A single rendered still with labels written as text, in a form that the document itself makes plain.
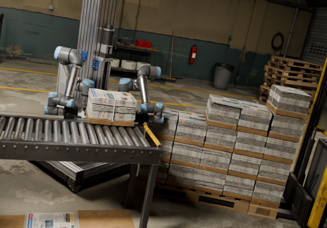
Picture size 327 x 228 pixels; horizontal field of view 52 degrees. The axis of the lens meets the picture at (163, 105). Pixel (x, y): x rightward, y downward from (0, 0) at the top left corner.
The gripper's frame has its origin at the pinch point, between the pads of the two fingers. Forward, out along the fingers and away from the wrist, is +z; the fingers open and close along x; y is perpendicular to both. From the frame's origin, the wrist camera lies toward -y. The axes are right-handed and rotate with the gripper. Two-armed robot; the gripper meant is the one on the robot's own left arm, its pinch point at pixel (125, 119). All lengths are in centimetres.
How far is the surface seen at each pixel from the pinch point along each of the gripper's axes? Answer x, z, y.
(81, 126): 28, 42, 0
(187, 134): 4, -62, -9
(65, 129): 38, 55, -1
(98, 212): 22, 18, -80
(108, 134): 42.0, 23.1, -1.1
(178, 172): 2, -61, -50
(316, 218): 70, -177, -62
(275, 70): -474, -514, 31
